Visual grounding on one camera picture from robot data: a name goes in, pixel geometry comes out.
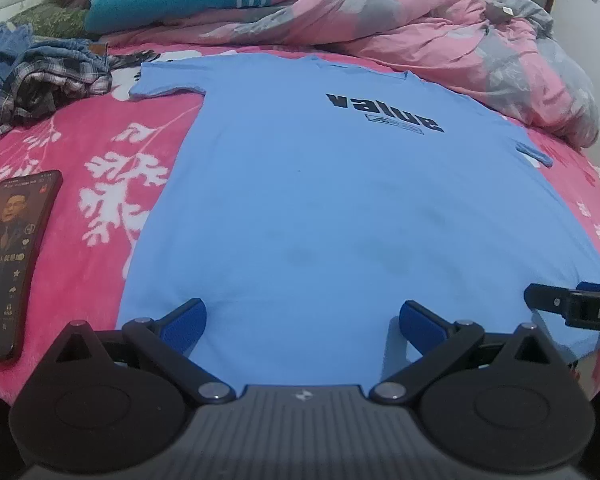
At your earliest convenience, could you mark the light blue t-shirt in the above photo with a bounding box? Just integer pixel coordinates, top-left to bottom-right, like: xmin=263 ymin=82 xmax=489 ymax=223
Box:
xmin=119 ymin=53 xmax=600 ymax=388

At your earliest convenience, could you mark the pile of jeans and plaid clothes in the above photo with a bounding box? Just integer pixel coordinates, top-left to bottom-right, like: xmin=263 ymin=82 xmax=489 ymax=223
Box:
xmin=0 ymin=23 xmax=158 ymax=136

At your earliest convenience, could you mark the smartphone with lit screen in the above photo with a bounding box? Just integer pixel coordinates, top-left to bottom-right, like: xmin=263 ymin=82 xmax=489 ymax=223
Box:
xmin=0 ymin=170 xmax=62 ymax=362

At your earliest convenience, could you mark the pink floral bed blanket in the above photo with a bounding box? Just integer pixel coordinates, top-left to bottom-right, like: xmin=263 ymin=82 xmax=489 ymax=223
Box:
xmin=0 ymin=49 xmax=600 ymax=402

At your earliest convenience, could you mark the pink grey quilt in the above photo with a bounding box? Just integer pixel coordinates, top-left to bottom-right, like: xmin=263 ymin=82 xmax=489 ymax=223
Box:
xmin=106 ymin=0 xmax=600 ymax=150

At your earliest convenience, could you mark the green patterned pillow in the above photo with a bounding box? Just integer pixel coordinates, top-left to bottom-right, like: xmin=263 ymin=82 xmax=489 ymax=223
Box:
xmin=9 ymin=3 xmax=99 ymax=40

